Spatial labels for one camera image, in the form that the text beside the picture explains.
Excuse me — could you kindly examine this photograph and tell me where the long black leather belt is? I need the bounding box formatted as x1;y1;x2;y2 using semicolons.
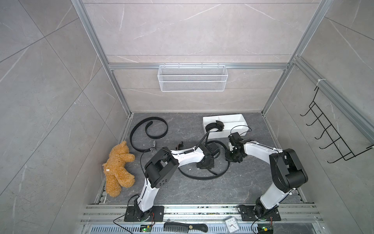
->
205;121;225;132

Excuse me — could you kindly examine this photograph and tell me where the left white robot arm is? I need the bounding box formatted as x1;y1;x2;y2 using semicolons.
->
135;142;219;213

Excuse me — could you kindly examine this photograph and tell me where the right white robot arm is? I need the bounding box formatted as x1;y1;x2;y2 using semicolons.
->
226;132;308;217

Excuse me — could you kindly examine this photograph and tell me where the white divided storage box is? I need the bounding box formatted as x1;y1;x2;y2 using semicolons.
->
203;114;250;139

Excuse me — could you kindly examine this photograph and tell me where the small white clock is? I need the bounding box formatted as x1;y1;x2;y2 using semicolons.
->
225;217;240;234

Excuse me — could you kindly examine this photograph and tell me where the curled black belt with buckle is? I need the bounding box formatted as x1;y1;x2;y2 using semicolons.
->
129;116;169;153

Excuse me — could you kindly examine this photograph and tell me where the black comb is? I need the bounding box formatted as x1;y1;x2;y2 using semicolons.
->
163;222;208;233

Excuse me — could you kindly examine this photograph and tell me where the brown teddy bear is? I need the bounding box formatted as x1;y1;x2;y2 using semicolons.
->
103;141;135;198

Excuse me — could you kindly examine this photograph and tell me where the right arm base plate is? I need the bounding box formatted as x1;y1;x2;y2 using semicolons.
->
237;205;281;221

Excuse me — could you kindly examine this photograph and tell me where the white wire mesh basket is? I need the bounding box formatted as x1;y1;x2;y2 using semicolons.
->
157;65;228;92

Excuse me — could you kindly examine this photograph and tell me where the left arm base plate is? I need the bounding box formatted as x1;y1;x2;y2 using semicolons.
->
124;206;165;222

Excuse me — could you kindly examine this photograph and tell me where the black wire hook rack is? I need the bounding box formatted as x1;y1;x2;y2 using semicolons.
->
300;87;374;164

